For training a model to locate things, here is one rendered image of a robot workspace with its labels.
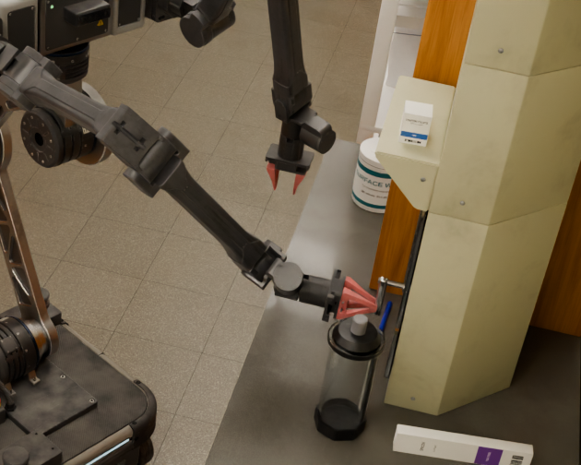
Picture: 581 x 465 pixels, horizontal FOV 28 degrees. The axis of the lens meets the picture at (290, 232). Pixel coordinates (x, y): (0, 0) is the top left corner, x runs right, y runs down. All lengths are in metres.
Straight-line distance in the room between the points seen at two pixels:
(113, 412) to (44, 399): 0.19
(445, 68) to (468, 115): 0.39
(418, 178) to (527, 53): 0.30
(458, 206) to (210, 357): 1.89
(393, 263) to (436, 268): 0.47
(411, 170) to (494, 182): 0.15
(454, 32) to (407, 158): 0.38
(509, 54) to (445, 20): 0.41
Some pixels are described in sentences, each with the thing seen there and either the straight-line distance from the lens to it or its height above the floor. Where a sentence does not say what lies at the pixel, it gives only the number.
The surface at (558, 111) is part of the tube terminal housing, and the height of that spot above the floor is 1.63.
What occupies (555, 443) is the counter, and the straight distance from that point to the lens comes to 2.41.
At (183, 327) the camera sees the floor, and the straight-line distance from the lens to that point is 3.95.
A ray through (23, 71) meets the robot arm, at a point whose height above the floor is 1.46.
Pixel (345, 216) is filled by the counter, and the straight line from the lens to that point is 2.90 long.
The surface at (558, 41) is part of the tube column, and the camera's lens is 1.97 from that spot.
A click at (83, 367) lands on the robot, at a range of 3.42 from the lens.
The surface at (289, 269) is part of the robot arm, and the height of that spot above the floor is 1.22.
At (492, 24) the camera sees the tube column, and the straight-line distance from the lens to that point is 1.92.
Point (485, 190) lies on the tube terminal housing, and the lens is 2.06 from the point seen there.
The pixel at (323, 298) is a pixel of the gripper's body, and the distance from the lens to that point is 2.27.
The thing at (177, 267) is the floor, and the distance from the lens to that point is 4.21.
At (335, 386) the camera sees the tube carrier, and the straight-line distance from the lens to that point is 2.20.
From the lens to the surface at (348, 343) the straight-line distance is 2.13.
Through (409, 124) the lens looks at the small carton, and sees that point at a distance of 2.07.
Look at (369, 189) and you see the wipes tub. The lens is 2.90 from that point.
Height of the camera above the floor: 2.53
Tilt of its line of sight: 35 degrees down
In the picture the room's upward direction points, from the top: 9 degrees clockwise
